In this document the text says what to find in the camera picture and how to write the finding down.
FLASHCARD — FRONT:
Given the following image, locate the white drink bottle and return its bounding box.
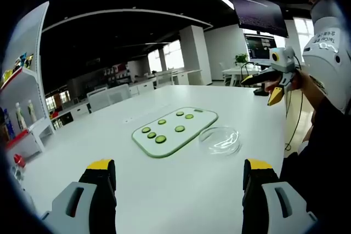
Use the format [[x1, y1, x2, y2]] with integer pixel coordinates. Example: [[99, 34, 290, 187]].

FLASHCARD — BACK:
[[14, 102, 28, 131], [27, 99, 38, 124]]

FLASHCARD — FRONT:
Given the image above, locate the person's right hand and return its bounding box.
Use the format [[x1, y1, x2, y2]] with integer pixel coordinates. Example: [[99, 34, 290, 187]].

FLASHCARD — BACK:
[[264, 69, 312, 95]]

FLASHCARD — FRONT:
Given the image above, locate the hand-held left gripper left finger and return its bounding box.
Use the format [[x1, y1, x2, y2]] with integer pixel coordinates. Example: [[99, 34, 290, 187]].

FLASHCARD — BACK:
[[41, 158, 117, 234]]

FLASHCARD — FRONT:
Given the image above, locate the red-capped bottle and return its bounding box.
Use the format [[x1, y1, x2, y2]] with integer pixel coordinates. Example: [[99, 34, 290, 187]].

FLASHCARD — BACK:
[[10, 152, 27, 180]]

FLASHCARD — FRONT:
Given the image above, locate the white background table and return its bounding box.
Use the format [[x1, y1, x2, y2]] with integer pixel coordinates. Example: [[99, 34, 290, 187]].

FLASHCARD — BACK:
[[221, 65, 264, 87]]

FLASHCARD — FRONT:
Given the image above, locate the white chest-worn device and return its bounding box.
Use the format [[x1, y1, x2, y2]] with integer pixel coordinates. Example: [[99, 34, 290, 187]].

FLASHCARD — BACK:
[[302, 0, 351, 115]]

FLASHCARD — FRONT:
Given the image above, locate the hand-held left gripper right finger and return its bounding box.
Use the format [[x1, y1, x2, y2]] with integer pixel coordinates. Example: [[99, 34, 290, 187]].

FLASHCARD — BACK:
[[242, 158, 319, 234]]

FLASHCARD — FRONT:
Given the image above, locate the white green-edged cutting board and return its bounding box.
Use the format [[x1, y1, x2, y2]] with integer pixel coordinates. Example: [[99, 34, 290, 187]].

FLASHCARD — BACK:
[[131, 107, 219, 159]]

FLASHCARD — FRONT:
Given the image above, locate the large dark monitor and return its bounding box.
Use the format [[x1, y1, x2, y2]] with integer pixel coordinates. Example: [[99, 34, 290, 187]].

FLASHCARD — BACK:
[[228, 0, 290, 38]]

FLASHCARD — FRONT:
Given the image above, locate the group of cucumber slices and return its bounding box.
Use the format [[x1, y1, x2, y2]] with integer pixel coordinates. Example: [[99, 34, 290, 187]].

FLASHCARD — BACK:
[[140, 111, 194, 145]]

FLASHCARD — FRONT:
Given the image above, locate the person's dark clothing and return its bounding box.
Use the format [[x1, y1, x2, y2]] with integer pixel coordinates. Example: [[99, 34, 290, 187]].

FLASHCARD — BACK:
[[279, 97, 351, 220]]

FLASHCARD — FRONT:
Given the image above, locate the black cable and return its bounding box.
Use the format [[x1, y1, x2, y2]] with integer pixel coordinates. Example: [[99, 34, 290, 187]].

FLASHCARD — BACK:
[[284, 58, 304, 152]]

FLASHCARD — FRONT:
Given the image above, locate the row of colourful snack packets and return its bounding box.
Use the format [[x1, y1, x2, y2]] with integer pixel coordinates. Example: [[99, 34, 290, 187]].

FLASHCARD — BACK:
[[1, 52, 35, 82]]

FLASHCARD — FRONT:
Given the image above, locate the white display shelf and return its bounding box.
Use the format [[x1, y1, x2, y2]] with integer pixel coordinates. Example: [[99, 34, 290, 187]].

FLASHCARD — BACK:
[[0, 1, 56, 161]]

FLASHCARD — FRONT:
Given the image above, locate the clear glass petri dish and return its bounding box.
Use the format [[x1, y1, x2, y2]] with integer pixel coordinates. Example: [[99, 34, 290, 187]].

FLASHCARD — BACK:
[[199, 127, 243, 157]]

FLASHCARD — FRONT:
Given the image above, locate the small lit monitor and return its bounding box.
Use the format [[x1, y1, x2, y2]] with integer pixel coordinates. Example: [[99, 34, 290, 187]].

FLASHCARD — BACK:
[[244, 33, 276, 66]]

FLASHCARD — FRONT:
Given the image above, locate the blue drink bottle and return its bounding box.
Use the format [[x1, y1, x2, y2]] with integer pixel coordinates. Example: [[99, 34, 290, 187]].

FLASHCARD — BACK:
[[2, 107, 16, 139]]

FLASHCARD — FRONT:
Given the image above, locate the clear glass bowl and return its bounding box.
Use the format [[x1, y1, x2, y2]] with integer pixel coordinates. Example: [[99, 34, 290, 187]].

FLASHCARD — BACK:
[[197, 125, 244, 157]]

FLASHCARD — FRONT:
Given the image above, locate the green potted plant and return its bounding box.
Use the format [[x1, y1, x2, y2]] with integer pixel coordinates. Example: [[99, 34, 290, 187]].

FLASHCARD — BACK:
[[234, 53, 251, 67]]

